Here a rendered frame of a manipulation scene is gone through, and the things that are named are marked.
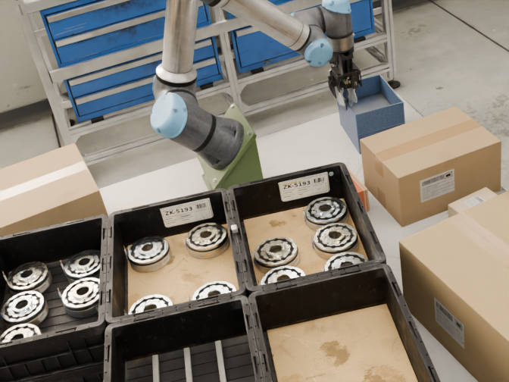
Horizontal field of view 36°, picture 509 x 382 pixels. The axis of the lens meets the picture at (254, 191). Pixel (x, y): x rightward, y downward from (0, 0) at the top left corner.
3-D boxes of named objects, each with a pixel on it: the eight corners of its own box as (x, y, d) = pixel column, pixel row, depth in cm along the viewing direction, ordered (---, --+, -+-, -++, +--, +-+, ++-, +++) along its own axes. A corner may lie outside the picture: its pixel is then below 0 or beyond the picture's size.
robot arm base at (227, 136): (204, 159, 233) (177, 145, 228) (230, 115, 231) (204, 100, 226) (223, 177, 220) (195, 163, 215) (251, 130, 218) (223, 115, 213)
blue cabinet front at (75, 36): (77, 122, 369) (39, 10, 337) (223, 77, 381) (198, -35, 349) (78, 124, 367) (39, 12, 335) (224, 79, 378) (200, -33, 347)
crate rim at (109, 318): (110, 220, 197) (107, 212, 195) (228, 194, 197) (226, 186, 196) (107, 332, 164) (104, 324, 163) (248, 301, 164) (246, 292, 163)
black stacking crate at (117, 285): (121, 249, 202) (109, 214, 196) (234, 224, 203) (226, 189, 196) (120, 363, 170) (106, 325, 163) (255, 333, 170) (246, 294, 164)
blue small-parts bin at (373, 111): (337, 104, 251) (335, 86, 247) (382, 93, 252) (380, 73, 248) (357, 135, 235) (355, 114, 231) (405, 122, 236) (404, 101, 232)
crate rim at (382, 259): (228, 194, 197) (226, 186, 196) (345, 168, 198) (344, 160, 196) (248, 301, 164) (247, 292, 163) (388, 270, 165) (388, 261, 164)
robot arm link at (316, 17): (288, 29, 212) (327, 19, 213) (279, 10, 221) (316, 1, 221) (291, 54, 217) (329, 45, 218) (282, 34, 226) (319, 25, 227)
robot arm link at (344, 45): (323, 32, 227) (350, 25, 228) (325, 46, 230) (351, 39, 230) (330, 42, 221) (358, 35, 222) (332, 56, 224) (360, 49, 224)
